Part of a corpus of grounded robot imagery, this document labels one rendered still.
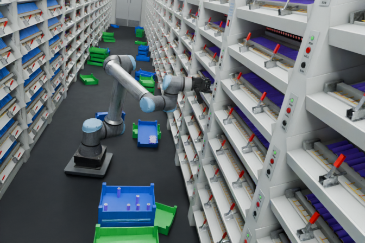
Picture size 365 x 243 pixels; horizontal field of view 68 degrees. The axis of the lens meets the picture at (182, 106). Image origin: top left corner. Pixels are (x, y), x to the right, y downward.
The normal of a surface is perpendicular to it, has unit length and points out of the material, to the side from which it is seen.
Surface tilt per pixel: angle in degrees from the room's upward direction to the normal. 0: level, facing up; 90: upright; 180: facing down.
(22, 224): 0
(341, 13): 90
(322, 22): 90
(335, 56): 90
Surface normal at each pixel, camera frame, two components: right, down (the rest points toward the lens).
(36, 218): 0.15, -0.91
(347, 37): -0.97, 0.24
